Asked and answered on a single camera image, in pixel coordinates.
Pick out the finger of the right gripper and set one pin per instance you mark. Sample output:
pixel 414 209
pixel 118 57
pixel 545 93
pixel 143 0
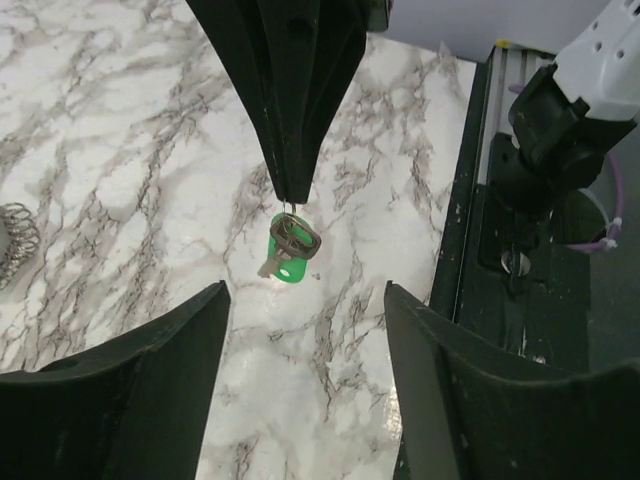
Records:
pixel 264 47
pixel 339 49

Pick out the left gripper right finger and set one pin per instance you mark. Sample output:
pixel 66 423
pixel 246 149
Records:
pixel 471 410

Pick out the black mounting base plate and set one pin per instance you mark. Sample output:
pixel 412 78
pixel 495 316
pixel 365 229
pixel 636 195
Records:
pixel 542 316

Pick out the green key tag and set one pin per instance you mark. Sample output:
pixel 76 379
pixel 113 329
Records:
pixel 292 270

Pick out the silver key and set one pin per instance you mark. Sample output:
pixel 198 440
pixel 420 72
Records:
pixel 288 246

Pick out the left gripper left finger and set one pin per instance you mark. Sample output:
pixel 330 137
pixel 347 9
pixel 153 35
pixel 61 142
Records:
pixel 134 407

